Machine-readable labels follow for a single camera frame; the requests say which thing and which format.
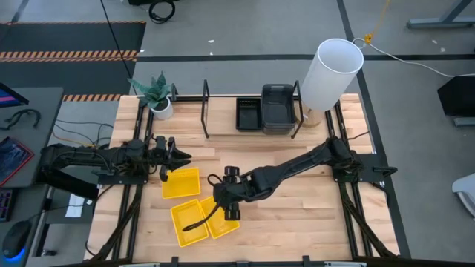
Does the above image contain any black looped desk cable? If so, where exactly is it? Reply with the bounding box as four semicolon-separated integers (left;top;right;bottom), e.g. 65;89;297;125
0;108;42;131

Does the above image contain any yellow knotted rope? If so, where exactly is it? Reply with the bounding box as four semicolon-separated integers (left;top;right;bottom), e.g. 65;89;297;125
364;0;392;45

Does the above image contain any black box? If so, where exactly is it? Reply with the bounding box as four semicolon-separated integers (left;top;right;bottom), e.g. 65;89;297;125
436;75;475;118

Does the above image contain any white floor cable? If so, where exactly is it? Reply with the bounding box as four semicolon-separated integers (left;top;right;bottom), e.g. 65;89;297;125
351;36;475;79

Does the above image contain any long thin black cable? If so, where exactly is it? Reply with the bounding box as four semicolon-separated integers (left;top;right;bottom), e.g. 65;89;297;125
99;0;134;88

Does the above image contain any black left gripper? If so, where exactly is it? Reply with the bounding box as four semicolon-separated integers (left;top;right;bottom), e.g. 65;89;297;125
153;135;193;183

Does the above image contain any black computer mouse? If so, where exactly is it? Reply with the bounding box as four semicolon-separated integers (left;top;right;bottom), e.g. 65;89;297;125
1;220;33;259

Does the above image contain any black frame wooden board shelf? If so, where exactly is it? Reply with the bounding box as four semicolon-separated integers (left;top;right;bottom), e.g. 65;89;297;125
200;79;305;140

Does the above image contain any yellow slotted plastic basket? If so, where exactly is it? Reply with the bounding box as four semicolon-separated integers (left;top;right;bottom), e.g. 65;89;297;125
199;195;241;240
170;198;210;248
161;167;202;200

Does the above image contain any black mat hazard striped edge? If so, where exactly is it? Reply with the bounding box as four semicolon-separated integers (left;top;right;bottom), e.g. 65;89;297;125
0;21;147;102

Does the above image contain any black slotted plastic basket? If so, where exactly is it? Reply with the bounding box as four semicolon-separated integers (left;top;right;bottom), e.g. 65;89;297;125
235;96;263;132

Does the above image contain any coiled black cable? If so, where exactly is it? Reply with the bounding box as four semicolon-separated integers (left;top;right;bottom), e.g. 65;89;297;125
148;0;177;24

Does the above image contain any grey desk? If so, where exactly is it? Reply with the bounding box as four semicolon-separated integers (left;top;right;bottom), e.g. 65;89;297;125
0;87;65;267

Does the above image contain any translucent grey plastic bin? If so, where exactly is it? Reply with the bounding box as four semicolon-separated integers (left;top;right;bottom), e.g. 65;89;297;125
261;83;298;131
261;122;298;136

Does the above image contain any white plant pot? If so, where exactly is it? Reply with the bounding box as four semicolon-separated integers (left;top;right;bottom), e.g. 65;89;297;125
150;96;174;121

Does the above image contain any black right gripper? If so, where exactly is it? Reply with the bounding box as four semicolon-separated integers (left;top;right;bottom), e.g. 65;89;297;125
182;165;246;232

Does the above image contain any green leafy plant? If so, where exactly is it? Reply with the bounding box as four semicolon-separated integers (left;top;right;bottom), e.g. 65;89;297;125
127;70;174;111

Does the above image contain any black metal table frame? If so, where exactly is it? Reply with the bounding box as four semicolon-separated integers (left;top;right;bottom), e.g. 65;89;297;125
84;83;413;267

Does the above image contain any red edged tablet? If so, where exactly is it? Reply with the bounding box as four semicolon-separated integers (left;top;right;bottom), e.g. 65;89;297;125
0;136;36;187

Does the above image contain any grey metal table leg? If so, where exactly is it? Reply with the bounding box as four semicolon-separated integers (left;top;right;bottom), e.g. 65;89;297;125
406;0;475;30

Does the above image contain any black keyboard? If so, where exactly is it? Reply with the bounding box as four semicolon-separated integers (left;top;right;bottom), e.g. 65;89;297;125
0;188;16;223

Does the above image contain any computer monitor on desk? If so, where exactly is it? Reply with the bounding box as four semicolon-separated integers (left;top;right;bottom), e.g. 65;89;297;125
0;82;30;109

